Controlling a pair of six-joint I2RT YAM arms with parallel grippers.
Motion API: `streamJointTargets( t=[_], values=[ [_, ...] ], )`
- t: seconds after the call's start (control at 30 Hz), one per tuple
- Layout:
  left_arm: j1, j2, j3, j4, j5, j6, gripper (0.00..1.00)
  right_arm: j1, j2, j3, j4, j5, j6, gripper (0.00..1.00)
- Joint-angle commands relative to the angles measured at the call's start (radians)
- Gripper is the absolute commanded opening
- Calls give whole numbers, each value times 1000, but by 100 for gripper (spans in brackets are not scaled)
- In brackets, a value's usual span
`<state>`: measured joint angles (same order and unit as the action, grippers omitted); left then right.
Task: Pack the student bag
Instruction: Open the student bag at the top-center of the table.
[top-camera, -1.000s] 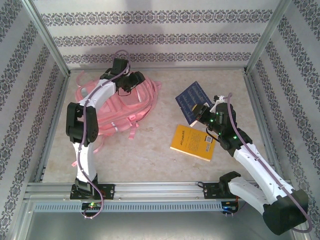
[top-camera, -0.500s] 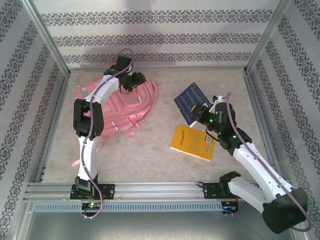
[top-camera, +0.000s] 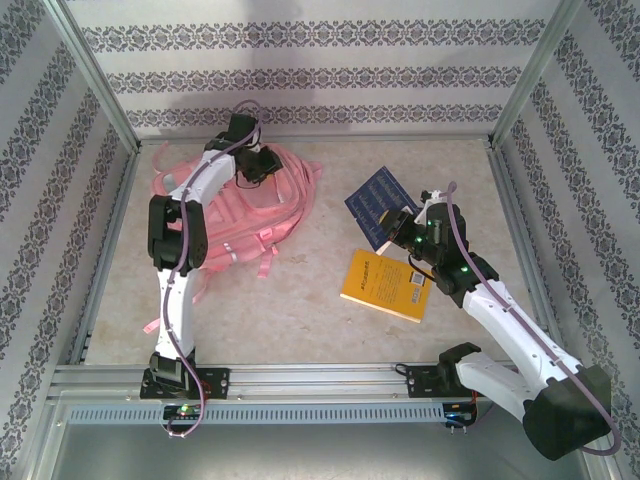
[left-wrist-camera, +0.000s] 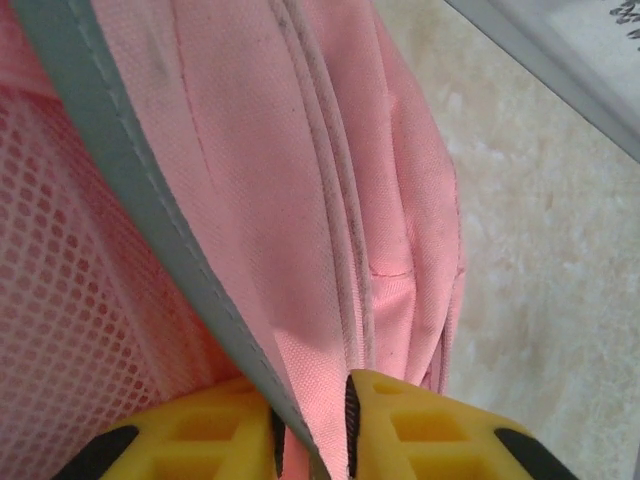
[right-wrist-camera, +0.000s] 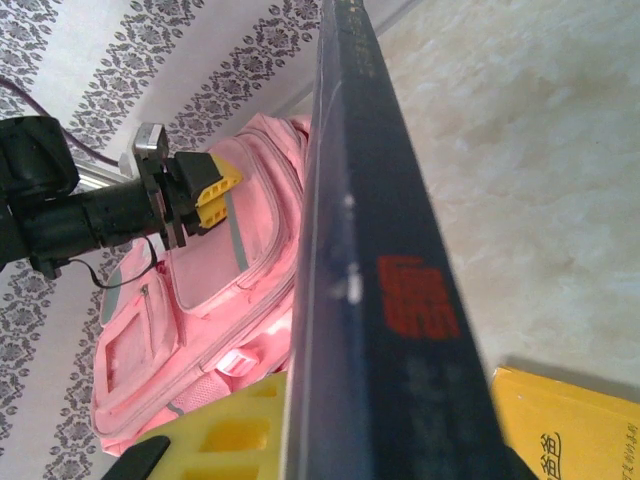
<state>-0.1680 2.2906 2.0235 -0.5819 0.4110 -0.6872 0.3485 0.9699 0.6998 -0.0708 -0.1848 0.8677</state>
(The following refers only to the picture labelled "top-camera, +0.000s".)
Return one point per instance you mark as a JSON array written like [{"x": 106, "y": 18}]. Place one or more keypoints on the dark blue book QR codes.
[{"x": 375, "y": 200}]

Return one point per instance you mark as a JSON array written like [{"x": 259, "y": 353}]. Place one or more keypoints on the pink student backpack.
[{"x": 245, "y": 220}]

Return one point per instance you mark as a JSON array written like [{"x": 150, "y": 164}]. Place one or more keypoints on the yellow paperback book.
[{"x": 385, "y": 285}]

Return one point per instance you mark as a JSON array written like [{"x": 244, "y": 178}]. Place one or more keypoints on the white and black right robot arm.
[{"x": 515, "y": 325}]

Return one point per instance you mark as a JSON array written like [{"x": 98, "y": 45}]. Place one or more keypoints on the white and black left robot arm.
[{"x": 175, "y": 310}]

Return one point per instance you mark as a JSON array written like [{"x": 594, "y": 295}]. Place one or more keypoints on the small controller circuit board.
[
  {"x": 182, "y": 411},
  {"x": 457, "y": 415}
]

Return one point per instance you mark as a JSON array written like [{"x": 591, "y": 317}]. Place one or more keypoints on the grey metal sheet panel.
[{"x": 310, "y": 450}]

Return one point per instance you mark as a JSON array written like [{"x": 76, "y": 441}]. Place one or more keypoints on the aluminium frame rail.
[
  {"x": 115, "y": 220},
  {"x": 510, "y": 200},
  {"x": 440, "y": 138}
]

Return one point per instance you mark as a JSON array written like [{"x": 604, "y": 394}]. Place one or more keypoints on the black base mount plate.
[
  {"x": 217, "y": 382},
  {"x": 417, "y": 382}
]

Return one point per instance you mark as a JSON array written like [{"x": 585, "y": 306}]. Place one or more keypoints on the aluminium mounting rail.
[{"x": 310, "y": 382}]

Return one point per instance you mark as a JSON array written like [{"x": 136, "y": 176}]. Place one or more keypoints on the aluminium frame post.
[
  {"x": 95, "y": 80},
  {"x": 40, "y": 440},
  {"x": 616, "y": 472},
  {"x": 535, "y": 70}
]

